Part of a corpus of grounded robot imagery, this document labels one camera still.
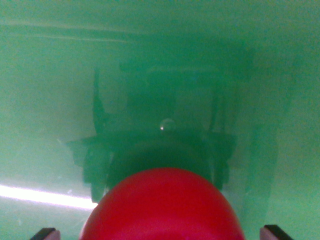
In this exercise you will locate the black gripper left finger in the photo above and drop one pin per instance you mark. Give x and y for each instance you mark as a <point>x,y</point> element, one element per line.
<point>47,235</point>

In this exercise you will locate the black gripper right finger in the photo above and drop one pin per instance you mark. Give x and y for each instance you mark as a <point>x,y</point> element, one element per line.
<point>272,233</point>

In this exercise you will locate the red round fruit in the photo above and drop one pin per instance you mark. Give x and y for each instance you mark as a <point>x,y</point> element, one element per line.
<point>162,207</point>

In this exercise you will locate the green plastic bin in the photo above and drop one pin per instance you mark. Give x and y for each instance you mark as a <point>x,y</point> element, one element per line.
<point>160,75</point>

